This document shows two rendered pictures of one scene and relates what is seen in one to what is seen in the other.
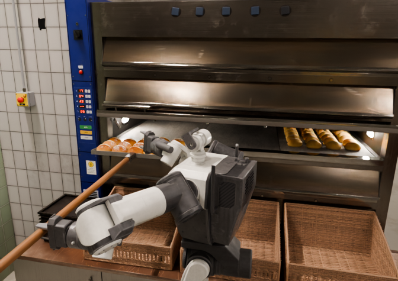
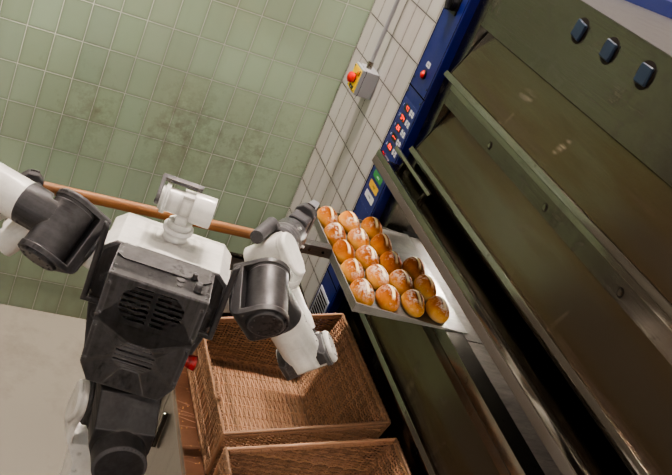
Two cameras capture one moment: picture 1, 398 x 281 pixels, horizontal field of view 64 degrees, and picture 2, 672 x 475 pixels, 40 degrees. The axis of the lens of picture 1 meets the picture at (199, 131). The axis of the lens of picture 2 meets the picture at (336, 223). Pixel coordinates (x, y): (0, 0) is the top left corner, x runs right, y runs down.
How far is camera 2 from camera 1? 1.68 m
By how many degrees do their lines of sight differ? 53
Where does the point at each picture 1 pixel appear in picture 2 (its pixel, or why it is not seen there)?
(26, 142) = (334, 155)
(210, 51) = (577, 153)
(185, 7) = (596, 30)
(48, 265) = not seen: hidden behind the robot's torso
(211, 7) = (629, 53)
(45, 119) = (364, 131)
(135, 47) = (503, 71)
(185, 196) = (45, 225)
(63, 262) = not seen: hidden behind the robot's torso
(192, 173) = (118, 229)
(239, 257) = (110, 433)
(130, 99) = (440, 167)
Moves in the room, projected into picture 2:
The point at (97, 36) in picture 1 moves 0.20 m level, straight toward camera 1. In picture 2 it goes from (476, 22) to (436, 13)
